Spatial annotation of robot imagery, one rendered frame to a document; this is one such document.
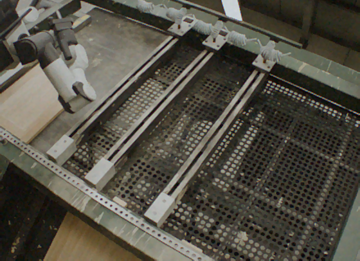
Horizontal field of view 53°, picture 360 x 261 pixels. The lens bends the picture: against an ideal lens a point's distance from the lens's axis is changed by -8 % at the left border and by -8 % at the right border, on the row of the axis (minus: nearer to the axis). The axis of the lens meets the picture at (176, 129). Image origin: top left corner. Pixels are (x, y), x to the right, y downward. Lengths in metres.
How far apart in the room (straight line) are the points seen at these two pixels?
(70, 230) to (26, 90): 0.78
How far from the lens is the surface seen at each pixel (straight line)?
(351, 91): 2.08
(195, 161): 1.66
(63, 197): 1.60
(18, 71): 2.23
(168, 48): 2.13
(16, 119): 1.99
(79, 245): 1.85
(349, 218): 1.66
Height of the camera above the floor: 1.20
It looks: 3 degrees up
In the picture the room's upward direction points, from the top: 28 degrees clockwise
